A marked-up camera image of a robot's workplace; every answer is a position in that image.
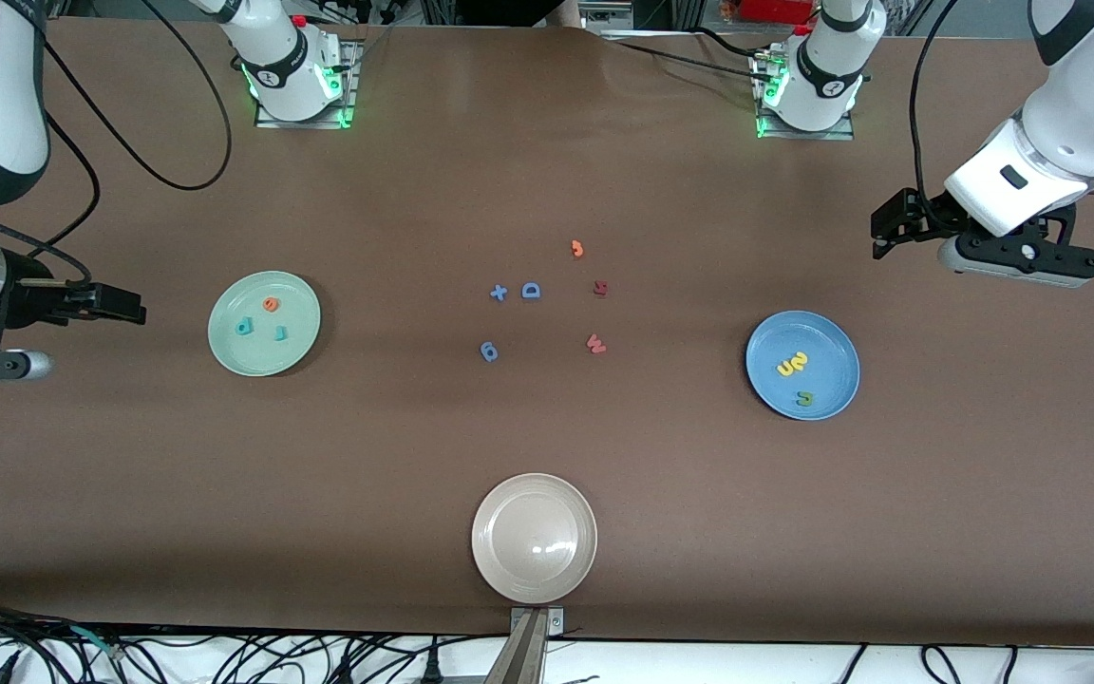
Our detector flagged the beige plate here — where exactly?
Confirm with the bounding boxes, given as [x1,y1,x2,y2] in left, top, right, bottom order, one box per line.
[471,473,598,605]

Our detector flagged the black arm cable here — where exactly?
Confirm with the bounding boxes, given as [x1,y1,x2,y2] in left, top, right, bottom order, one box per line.
[906,0,966,205]
[0,0,233,286]

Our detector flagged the blue plate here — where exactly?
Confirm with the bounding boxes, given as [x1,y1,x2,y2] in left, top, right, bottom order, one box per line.
[745,311,861,421]

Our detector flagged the thin black cable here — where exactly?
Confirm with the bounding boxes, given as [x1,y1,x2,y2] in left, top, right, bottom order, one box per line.
[604,36,781,86]

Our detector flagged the red box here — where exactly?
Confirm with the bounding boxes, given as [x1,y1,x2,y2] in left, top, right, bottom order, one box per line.
[740,0,816,25]

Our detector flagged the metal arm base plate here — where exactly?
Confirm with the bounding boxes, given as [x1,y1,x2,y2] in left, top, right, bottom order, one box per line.
[754,52,857,142]
[255,40,363,129]

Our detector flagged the pale green plate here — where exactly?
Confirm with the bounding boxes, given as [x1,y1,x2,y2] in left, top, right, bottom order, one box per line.
[208,271,322,377]

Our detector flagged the teal cable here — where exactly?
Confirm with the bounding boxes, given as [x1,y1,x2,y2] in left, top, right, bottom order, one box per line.
[72,625,121,658]

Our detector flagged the standing person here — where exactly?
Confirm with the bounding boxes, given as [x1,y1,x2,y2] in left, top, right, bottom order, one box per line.
[452,0,588,28]

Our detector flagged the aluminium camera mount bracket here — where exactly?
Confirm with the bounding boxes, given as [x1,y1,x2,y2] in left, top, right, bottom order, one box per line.
[507,606,567,684]

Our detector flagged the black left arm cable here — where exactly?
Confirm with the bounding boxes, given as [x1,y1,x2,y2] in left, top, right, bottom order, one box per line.
[906,0,966,205]

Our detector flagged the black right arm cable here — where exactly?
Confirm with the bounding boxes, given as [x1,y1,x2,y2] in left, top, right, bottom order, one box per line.
[0,0,233,286]

